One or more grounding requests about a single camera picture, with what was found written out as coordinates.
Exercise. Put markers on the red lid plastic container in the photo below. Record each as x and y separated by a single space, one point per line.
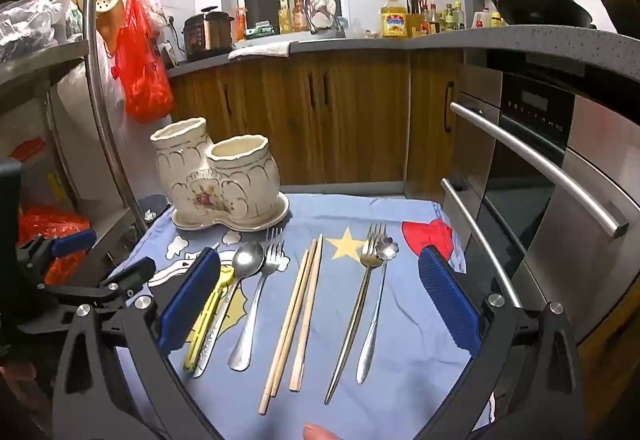
30 149

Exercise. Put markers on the green box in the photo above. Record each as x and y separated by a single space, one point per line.
264 29

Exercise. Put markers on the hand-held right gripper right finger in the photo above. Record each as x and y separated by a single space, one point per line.
450 305

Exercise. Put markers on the white plastic bag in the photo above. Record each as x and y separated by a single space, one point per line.
85 119

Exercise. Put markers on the gold metal fork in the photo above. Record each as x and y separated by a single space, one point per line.
371 255

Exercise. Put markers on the stainless built-in oven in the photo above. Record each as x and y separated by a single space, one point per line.
535 129

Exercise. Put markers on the small yellow bottle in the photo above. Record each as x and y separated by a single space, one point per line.
495 20

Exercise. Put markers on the wooden knife block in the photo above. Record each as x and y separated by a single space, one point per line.
414 22

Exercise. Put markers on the white rag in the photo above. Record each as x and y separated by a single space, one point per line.
325 4

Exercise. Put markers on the clear plastic bag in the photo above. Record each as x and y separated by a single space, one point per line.
25 29

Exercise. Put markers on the grey trash bin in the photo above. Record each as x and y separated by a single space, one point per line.
155 210

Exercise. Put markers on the silver metal fork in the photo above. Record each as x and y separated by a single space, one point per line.
240 355

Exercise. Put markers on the metal faucet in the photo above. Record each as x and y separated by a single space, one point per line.
311 22

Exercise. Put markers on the orange-red plastic bag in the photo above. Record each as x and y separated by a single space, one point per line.
50 225

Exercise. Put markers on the metal storage rack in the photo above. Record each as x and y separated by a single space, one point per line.
100 69

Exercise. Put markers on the silver flower-shaped spoon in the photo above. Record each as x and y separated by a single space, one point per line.
367 355

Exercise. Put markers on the amber oil bottle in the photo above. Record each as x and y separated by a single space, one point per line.
299 18

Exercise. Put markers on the large yellow oil bottle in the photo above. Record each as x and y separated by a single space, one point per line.
395 22

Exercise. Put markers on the yellow plastic utensil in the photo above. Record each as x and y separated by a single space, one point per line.
200 345

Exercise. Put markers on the silver metal spoon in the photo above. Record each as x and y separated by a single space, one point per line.
247 259

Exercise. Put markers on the brown electric pressure cooker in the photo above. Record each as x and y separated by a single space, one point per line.
207 37

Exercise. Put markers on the row of sauce bottles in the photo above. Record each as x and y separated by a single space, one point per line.
447 22

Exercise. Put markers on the wooden base cabinet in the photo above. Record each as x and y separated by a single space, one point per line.
325 119

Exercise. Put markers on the blue cartoon printed cloth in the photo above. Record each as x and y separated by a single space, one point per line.
400 370

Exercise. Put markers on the person's right hand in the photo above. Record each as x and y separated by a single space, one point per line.
322 434

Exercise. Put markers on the white dishcloth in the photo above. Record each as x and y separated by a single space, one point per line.
260 50

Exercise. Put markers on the orange bottle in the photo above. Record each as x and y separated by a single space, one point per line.
241 27

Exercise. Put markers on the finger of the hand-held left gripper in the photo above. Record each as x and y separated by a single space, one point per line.
75 240
132 272

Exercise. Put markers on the cream ceramic double utensil holder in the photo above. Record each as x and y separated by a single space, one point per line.
235 190

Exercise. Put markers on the red plastic bag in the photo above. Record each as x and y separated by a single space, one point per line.
145 84

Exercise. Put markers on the white bottle with red cap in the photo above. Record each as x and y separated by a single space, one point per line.
481 19

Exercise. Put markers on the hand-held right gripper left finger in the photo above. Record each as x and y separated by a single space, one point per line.
190 305

